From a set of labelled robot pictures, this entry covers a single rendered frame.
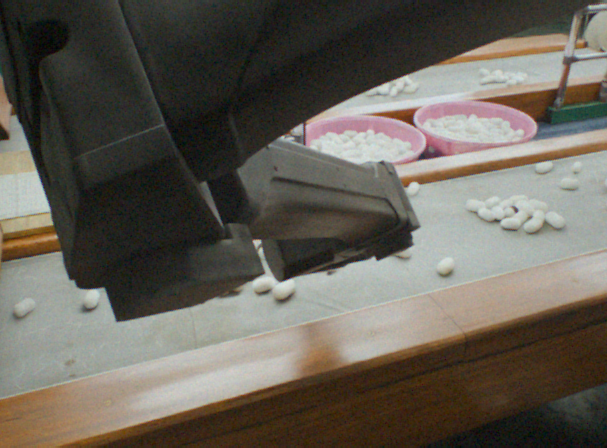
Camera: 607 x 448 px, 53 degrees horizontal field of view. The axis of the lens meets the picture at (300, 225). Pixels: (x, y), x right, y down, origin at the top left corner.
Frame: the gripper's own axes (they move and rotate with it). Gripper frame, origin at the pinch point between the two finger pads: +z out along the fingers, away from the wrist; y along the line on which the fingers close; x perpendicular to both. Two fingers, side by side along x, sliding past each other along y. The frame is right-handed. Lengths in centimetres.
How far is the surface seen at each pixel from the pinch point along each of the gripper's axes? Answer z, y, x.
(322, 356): -7.9, 3.8, 13.1
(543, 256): 2.0, -37.7, 7.7
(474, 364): -6.7, -16.1, 19.0
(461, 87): 60, -73, -42
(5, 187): 35, 40, -25
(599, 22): 258, -346, -149
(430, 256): 6.8, -21.4, 3.8
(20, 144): 61, 39, -41
